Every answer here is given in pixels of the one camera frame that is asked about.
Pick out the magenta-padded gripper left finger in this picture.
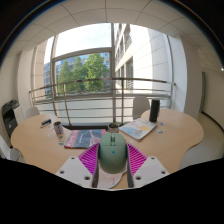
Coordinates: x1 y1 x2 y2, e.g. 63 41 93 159
55 143 101 189

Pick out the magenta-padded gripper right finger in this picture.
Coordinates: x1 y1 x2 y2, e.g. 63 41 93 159
125 143 170 189

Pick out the mint green computer mouse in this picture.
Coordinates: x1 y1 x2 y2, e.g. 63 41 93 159
98 132 129 175

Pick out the red and dark magazine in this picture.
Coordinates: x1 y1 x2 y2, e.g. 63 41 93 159
64 128 107 149

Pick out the light illustrated open book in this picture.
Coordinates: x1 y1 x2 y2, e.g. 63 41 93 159
118 117 158 141

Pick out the patterned mug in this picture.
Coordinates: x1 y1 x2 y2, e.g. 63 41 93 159
53 120 65 139

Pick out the dark blue marker box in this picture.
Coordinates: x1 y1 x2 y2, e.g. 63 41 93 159
40 118 53 129

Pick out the white mug with red print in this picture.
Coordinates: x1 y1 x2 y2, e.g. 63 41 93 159
108 121 121 134

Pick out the black cylindrical speaker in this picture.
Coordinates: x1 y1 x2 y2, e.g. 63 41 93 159
148 98 161 123

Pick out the white shell chair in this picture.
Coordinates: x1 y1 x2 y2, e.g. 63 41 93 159
132 96 151 120
24 106 41 120

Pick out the black office printer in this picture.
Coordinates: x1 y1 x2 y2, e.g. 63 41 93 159
1 99 20 138

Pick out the metal balcony railing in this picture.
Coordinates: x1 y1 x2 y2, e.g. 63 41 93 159
28 77 176 126

